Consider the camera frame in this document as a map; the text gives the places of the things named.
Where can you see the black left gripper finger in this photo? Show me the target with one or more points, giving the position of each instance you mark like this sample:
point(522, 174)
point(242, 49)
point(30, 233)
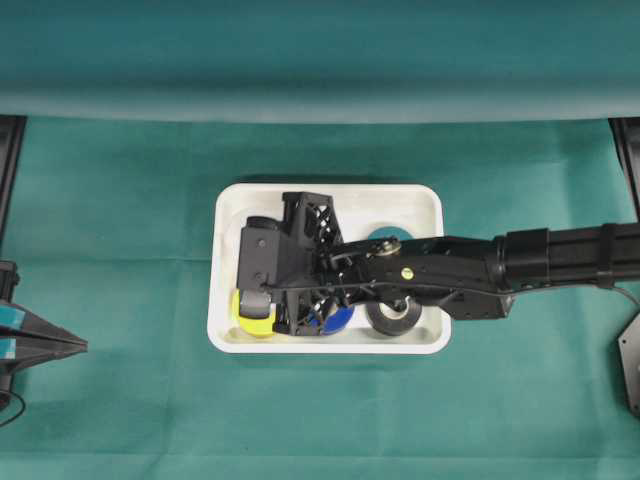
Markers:
point(21, 354)
point(18, 321)

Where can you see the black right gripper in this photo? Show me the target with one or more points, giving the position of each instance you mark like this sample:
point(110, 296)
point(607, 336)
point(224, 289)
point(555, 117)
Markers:
point(313, 264)

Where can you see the blue tape roll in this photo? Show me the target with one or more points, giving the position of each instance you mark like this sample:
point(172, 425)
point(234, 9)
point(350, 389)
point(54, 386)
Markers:
point(334, 323)

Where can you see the green tape roll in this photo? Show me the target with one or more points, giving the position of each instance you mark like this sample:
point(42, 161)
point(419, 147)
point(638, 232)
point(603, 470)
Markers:
point(390, 231)

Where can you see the yellow tape roll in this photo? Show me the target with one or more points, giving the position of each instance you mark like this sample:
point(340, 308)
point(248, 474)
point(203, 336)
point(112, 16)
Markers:
point(259, 328)

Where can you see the black tape roll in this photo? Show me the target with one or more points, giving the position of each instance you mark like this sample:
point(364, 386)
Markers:
point(389, 322)

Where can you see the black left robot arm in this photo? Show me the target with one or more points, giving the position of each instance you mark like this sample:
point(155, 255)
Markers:
point(9, 397)

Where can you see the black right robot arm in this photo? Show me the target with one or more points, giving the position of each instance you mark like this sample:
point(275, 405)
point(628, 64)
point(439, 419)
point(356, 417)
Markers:
point(394, 280)

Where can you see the white plastic tray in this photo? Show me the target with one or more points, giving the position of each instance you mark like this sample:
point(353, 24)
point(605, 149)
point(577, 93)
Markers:
point(361, 209)

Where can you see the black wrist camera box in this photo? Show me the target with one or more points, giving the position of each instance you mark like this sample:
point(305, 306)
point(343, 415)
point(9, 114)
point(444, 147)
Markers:
point(257, 265)

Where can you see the black aluminium frame rail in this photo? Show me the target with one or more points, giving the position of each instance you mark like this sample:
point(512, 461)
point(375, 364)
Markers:
point(12, 133)

